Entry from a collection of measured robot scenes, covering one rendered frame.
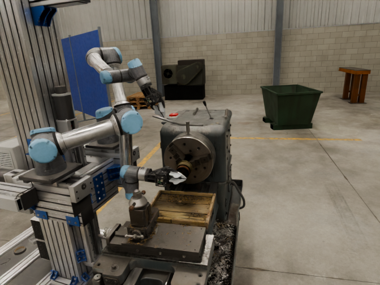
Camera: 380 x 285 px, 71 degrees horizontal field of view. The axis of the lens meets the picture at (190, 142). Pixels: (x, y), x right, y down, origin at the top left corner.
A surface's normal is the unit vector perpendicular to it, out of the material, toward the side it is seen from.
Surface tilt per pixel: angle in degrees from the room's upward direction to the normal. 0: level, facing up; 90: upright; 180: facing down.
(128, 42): 90
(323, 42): 90
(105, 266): 0
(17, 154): 90
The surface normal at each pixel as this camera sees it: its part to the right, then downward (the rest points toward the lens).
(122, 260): -0.05, -0.95
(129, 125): 0.54, 0.22
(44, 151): 0.30, 0.31
